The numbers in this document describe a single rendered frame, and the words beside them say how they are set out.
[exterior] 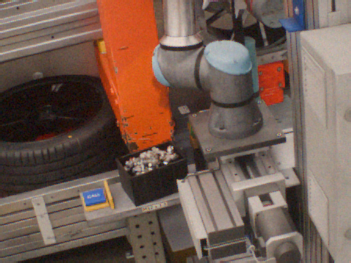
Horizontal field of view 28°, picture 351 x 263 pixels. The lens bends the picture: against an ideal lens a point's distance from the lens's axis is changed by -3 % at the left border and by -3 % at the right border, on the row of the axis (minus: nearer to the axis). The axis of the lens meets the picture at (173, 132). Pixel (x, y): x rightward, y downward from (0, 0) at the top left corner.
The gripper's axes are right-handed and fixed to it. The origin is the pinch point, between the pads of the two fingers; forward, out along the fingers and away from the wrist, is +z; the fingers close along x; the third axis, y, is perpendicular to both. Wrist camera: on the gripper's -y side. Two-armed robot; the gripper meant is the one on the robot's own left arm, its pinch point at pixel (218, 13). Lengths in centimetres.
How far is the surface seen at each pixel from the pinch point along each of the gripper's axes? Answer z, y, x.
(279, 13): -6.0, -6.0, 35.5
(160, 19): 21, -216, 160
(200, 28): 8.1, -31.4, 24.4
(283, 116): 37, -30, 85
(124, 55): 21.3, -16.0, -19.2
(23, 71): 73, -226, 70
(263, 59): 13, -21, 51
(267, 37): 5, -30, 61
